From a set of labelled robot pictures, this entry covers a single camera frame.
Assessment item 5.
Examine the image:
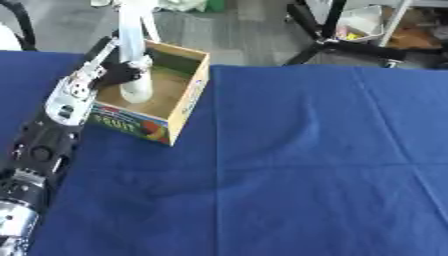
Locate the green container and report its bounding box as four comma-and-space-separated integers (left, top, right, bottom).
203, 0, 228, 13

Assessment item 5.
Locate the white frame post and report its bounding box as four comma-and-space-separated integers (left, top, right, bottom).
376, 0, 415, 48

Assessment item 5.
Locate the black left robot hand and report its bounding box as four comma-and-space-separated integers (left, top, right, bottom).
78, 30, 158, 91

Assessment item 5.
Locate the black curved cable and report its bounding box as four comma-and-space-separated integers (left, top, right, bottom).
0, 0, 39, 52

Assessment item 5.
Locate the white plastic bin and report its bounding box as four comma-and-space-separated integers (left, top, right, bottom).
336, 4, 387, 43

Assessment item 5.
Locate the black tripod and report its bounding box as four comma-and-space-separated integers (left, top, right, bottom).
281, 0, 448, 69

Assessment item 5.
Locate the brown cardboard sheet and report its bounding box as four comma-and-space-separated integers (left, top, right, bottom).
386, 7, 447, 50

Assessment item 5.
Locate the tan cardboard box printed front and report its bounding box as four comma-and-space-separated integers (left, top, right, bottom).
85, 39, 212, 147

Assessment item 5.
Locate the tall white bottle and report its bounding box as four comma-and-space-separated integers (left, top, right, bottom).
113, 0, 165, 105

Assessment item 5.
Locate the pale crumpled bag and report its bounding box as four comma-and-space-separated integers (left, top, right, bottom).
155, 0, 209, 13

